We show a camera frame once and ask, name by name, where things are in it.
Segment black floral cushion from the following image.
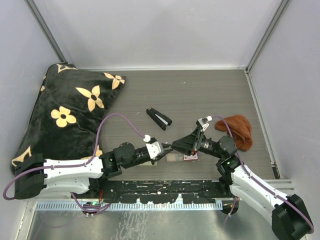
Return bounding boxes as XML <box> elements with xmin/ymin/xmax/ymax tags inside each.
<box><xmin>10</xmin><ymin>62</ymin><xmax>126</xmax><ymax>172</ymax></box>

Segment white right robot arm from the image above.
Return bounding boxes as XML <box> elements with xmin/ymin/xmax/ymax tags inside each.
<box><xmin>171</xmin><ymin>116</ymin><xmax>315</xmax><ymax>240</ymax></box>

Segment orange brown cloth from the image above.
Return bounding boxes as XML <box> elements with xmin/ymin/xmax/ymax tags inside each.
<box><xmin>224</xmin><ymin>114</ymin><xmax>253</xmax><ymax>152</ymax></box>

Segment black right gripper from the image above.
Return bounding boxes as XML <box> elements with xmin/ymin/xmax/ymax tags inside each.
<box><xmin>171</xmin><ymin>125</ymin><xmax>224</xmax><ymax>159</ymax></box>

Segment red white staple box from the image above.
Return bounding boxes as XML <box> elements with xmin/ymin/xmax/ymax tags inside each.
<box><xmin>166</xmin><ymin>153</ymin><xmax>199</xmax><ymax>162</ymax></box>

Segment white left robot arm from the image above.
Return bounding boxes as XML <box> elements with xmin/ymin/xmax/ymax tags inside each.
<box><xmin>14</xmin><ymin>138</ymin><xmax>172</xmax><ymax>200</ymax></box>

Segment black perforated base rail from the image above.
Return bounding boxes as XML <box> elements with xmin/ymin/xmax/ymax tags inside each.
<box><xmin>75</xmin><ymin>180</ymin><xmax>234</xmax><ymax>204</ymax></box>

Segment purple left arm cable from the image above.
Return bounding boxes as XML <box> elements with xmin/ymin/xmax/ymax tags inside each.
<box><xmin>3</xmin><ymin>113</ymin><xmax>151</xmax><ymax>201</ymax></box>

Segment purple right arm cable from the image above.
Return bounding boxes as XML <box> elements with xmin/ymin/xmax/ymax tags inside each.
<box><xmin>212</xmin><ymin>116</ymin><xmax>315</xmax><ymax>233</ymax></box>

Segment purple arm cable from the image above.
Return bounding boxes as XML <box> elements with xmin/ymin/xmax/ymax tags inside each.
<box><xmin>212</xmin><ymin>116</ymin><xmax>315</xmax><ymax>233</ymax></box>
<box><xmin>3</xmin><ymin>113</ymin><xmax>151</xmax><ymax>201</ymax></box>

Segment black stapler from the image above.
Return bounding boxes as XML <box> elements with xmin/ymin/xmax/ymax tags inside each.
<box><xmin>146</xmin><ymin>107</ymin><xmax>173</xmax><ymax>131</ymax></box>

